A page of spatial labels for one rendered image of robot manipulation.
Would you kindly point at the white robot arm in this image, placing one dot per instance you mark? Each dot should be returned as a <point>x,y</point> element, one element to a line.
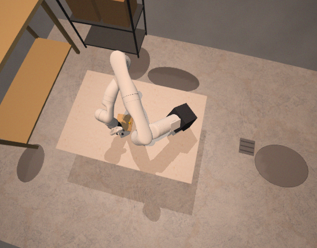
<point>144,133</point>

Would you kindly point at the orange square mat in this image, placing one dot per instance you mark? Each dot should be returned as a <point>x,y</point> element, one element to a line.
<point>124,120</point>

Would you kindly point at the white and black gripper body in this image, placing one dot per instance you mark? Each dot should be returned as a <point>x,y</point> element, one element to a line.
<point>117,127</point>

